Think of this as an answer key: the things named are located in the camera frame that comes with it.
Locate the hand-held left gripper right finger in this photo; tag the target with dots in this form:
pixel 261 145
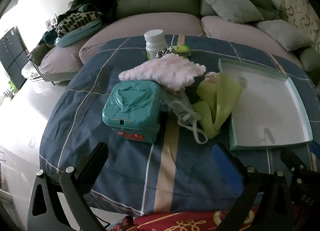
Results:
pixel 225 157

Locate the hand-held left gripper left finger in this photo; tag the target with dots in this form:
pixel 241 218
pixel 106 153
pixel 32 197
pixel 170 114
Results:
pixel 95 155

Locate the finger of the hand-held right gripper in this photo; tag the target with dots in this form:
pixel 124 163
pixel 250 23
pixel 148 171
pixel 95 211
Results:
pixel 292 159

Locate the shallow white cardboard box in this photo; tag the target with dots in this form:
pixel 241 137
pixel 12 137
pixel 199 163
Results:
pixel 265 105

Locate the small floral cloth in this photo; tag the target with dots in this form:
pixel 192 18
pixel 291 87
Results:
pixel 211 77

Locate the pink fluffy cloth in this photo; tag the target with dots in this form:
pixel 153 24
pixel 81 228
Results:
pixel 162 72

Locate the green tissue packet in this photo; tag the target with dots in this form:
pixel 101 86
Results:
pixel 183 50

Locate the leopard print scrunchie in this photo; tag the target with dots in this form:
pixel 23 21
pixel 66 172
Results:
pixel 163 52

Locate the blue plaid cloth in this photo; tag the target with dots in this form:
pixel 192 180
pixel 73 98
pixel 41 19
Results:
pixel 130 171

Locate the teal toy box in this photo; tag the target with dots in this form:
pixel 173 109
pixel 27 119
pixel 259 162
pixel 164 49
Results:
pixel 130 105

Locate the white face mask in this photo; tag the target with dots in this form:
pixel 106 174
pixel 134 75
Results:
pixel 181 109

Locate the red patterned cloth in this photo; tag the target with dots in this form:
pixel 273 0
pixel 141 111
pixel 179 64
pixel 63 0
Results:
pixel 180 221

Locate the pink sofa seat cushion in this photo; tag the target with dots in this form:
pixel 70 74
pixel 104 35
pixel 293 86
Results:
pixel 150 22
pixel 58 60
pixel 237 33

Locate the light grey pillow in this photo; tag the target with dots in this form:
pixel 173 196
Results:
pixel 285 34

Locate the white-capped green bottle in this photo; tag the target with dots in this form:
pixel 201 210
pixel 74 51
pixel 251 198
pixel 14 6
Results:
pixel 155 43

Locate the black cabinet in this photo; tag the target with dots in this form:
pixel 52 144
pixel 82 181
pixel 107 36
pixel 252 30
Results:
pixel 11 58

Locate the small teal pillow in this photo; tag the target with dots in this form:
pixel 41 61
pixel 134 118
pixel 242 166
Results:
pixel 268 13

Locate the grey-green pillow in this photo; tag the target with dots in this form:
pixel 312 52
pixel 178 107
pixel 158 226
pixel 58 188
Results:
pixel 230 3

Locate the dark clothing pile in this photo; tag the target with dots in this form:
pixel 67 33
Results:
pixel 92 0

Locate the green sofa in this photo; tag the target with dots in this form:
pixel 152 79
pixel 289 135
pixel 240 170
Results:
pixel 155 0

